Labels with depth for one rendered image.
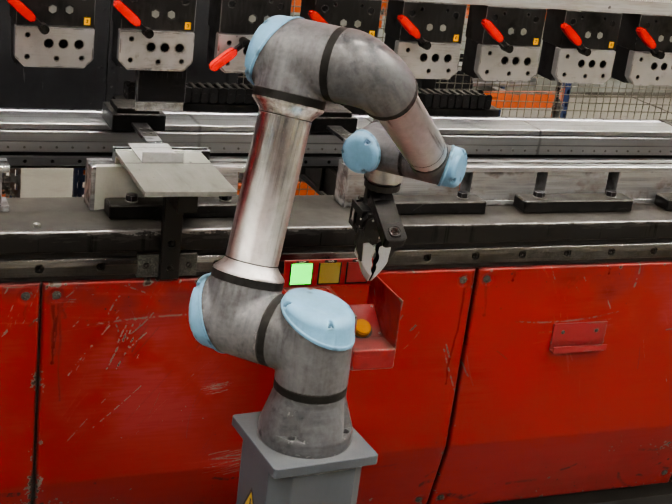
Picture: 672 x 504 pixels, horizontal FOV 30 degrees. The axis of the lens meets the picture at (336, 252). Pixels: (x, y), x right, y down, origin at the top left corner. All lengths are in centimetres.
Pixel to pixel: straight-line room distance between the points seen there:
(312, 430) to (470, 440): 116
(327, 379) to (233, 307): 18
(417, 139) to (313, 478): 58
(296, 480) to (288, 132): 53
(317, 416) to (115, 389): 81
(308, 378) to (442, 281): 96
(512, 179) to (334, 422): 116
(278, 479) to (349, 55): 65
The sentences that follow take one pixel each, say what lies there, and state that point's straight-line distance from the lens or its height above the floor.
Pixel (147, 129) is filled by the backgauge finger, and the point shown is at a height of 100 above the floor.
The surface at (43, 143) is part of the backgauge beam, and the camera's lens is 284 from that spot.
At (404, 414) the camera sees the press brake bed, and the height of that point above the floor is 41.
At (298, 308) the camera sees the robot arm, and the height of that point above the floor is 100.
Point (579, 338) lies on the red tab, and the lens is 307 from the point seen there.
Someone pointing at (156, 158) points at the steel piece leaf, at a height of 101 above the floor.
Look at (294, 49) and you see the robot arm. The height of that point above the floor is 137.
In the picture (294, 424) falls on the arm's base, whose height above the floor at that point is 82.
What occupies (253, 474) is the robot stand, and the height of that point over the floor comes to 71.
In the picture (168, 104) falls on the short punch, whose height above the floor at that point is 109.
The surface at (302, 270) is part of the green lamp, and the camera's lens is 255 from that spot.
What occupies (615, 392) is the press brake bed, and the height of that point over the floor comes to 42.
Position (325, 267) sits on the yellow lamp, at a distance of 257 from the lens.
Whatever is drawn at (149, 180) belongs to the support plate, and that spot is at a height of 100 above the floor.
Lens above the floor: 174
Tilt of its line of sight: 20 degrees down
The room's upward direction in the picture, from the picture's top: 7 degrees clockwise
